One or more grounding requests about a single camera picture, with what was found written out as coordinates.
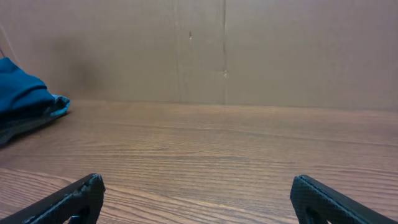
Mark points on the blue polo shirt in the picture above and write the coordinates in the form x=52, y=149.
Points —
x=22, y=95

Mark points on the folded light blue jeans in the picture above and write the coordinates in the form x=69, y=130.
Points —
x=57, y=109

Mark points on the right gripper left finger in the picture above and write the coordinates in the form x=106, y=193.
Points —
x=79, y=202

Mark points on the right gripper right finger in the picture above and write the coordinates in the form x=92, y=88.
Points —
x=316, y=203

